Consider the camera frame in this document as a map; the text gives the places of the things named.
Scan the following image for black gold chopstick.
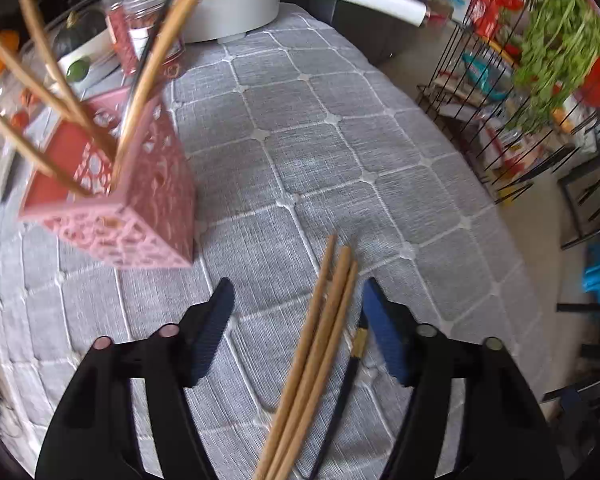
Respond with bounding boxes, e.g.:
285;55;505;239
309;311;368;480

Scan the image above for wooden chopstick on table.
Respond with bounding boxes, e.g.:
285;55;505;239
252;233;337;480
265;245;352;479
271;261;358;479

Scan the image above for black metal chair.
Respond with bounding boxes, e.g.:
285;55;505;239
557;155;600;250

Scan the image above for pink perforated utensil holder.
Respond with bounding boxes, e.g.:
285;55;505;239
18;91;196;269

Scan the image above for wooden chopstick in holder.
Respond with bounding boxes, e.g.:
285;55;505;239
0;115;91;197
0;28;117;158
19;0;117;162
110;0;200;192

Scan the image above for white remote control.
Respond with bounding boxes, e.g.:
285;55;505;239
0;144;16;205

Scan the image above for small red tomato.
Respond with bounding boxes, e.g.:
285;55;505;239
10;110;30;131

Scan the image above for grey quilted table cloth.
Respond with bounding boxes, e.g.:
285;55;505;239
0;4;549;479

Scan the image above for green lime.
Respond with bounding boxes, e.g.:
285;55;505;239
66;58;91;84

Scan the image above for green leafy vegetables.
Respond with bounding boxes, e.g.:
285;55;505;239
507;0;600;132

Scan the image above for dark green squash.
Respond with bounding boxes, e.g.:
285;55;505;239
52;9;107;60

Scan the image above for red labelled glass jar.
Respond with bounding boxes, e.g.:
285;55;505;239
102;0;166;76

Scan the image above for black wire rack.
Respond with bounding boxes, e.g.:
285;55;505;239
418;0;600;203

